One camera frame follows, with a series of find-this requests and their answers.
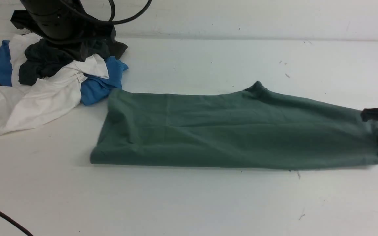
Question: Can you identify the green long-sleeved shirt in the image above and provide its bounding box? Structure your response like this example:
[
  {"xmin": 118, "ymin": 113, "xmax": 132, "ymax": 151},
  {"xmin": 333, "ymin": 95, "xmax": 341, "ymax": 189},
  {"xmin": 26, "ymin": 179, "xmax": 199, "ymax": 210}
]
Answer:
[{"xmin": 90, "ymin": 82, "xmax": 378, "ymax": 170}]

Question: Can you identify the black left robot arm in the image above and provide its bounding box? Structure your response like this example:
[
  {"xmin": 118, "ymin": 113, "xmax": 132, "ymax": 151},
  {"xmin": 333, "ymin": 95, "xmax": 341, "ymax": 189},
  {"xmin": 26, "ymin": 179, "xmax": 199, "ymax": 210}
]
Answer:
[{"xmin": 11, "ymin": 0, "xmax": 82, "ymax": 41}]

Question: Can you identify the dark grey shirt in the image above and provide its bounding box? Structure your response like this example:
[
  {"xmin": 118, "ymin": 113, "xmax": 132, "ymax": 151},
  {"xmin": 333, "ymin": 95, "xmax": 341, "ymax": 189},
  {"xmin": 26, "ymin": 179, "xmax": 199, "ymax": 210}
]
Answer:
[{"xmin": 18, "ymin": 11, "xmax": 116, "ymax": 86}]

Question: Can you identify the white shirt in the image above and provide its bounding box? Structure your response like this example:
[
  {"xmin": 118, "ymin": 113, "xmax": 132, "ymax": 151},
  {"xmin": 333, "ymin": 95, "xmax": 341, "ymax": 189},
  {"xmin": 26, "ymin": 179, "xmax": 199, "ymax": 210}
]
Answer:
[{"xmin": 0, "ymin": 33, "xmax": 109, "ymax": 135}]

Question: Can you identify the blue shirt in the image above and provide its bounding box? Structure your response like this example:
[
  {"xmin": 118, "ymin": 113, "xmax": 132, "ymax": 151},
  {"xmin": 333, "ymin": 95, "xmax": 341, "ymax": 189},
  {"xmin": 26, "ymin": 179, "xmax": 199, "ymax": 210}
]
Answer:
[{"xmin": 0, "ymin": 40, "xmax": 129, "ymax": 106}]

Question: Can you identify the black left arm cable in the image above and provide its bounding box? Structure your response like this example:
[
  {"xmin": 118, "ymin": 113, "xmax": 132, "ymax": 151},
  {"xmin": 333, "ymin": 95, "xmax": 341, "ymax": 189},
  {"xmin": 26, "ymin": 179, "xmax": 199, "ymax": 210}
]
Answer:
[{"xmin": 58, "ymin": 0, "xmax": 153, "ymax": 25}]

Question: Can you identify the black cable on table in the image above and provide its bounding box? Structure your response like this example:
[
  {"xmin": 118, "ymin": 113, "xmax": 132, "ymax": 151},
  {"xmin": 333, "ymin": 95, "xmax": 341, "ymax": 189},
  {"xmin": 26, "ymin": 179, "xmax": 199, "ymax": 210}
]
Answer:
[{"xmin": 0, "ymin": 198, "xmax": 33, "ymax": 236}]

